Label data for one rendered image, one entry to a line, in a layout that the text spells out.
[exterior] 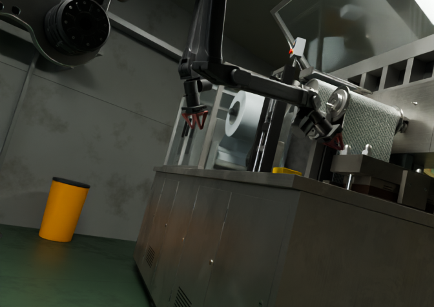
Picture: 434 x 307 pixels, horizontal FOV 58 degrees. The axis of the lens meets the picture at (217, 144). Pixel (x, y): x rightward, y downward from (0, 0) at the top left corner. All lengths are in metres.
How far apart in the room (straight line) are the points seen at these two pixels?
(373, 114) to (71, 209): 3.06
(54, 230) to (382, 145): 3.14
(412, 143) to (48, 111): 3.53
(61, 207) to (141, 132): 1.41
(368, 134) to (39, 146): 3.45
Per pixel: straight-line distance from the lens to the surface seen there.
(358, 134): 1.57
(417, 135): 1.72
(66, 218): 4.01
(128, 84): 4.74
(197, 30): 1.67
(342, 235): 1.22
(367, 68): 2.14
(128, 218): 4.89
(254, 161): 1.82
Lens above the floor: 0.79
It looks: 7 degrees up
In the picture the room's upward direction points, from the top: 15 degrees clockwise
